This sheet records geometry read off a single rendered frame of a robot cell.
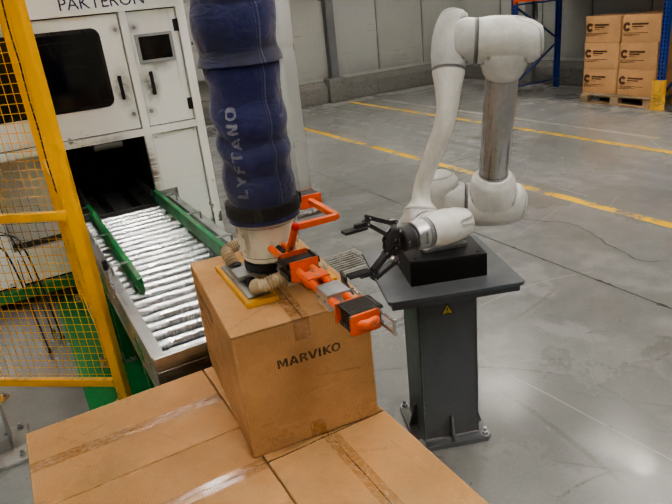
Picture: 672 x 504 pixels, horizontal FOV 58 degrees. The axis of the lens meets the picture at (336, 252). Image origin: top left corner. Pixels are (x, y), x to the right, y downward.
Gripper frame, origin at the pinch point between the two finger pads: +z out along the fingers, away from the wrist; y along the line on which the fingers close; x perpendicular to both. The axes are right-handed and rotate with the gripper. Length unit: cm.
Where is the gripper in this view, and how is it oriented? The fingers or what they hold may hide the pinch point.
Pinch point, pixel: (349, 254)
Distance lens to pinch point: 169.4
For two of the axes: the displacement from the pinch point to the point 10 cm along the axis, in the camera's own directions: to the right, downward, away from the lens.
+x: -4.3, -2.9, 8.5
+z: -8.9, 2.5, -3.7
